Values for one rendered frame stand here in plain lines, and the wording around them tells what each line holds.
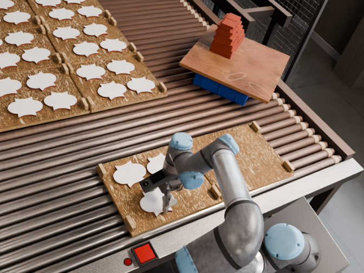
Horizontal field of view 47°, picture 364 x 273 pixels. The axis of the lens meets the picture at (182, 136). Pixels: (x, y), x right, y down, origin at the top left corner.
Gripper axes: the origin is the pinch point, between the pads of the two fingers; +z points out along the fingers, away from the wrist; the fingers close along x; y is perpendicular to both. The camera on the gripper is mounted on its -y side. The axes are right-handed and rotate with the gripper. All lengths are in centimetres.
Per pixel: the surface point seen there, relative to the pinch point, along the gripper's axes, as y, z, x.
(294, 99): 103, -5, 31
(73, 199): -28.1, 3.6, 14.6
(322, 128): 102, -5, 8
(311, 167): 80, -1, -9
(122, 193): -10.6, 1.0, 8.9
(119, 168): -7.1, -0.2, 20.1
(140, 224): -10.4, 1.1, -6.3
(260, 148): 61, -2, 9
